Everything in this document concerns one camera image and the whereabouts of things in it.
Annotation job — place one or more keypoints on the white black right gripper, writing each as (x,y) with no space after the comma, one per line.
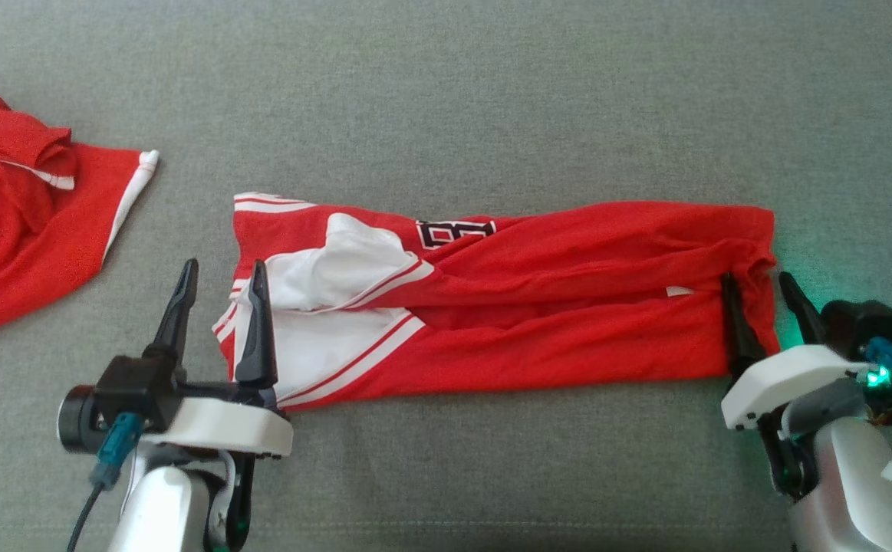
(783,376)

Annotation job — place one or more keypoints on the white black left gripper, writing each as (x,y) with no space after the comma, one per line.
(223,425)

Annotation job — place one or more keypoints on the red jersey with white stripes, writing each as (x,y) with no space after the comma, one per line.
(568,337)

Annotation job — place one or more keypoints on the red shorts with white band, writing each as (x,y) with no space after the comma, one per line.
(24,261)

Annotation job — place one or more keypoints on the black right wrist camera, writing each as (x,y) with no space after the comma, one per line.
(860,322)

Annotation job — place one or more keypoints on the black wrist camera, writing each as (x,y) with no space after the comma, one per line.
(127,387)
(860,322)

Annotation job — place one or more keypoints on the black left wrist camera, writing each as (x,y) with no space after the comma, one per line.
(127,387)

